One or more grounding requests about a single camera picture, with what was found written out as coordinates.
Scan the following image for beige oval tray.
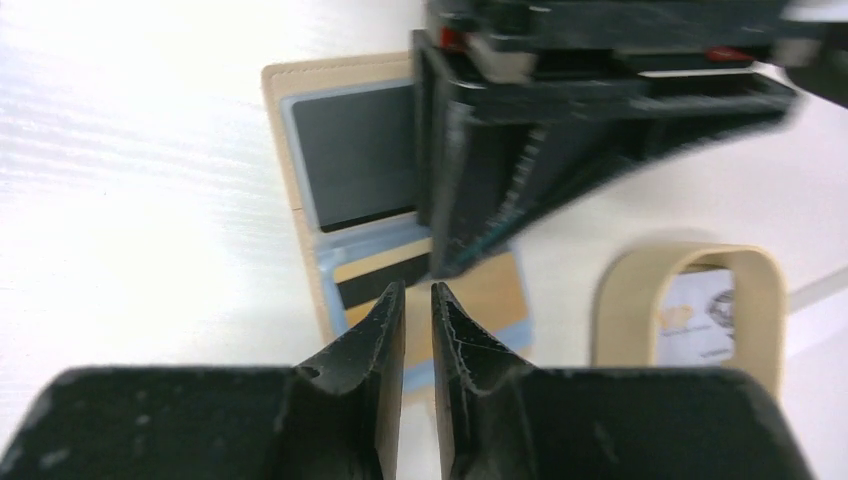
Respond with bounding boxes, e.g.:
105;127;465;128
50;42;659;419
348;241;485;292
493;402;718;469
591;241;788;398

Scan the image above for gold card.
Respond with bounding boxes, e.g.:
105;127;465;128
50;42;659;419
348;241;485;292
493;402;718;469
329;239;532;373

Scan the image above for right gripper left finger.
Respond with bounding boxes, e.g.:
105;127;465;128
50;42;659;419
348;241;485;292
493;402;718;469
1;282;405;479

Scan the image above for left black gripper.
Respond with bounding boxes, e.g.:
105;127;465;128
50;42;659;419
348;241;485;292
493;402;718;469
411;1;847;279

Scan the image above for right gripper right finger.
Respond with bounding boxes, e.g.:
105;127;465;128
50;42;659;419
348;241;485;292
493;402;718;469
431;283;813;479

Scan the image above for beige card holder wallet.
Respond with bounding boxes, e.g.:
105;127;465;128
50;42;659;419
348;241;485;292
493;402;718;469
260;51;535;405

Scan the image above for black card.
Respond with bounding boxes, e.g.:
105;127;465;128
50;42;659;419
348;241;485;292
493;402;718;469
278;79;417;233

